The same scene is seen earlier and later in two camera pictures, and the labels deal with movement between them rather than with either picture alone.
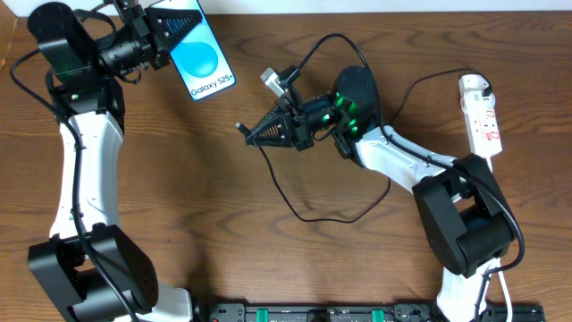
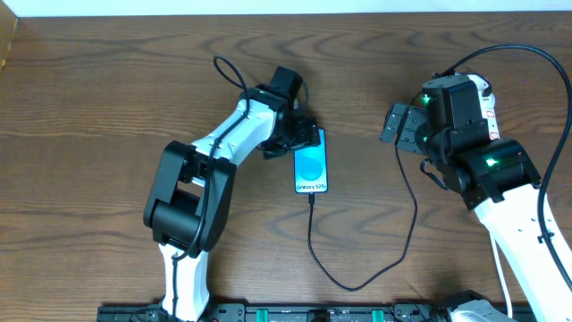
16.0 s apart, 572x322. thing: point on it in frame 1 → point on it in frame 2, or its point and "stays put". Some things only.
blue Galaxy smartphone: x=199 y=57 → x=310 y=167
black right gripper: x=299 y=127 → x=406 y=130
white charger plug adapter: x=472 y=82 stays put
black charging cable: x=244 y=127 → x=312 y=199
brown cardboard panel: x=8 y=21 stays put
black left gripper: x=151 y=38 → x=301 y=132
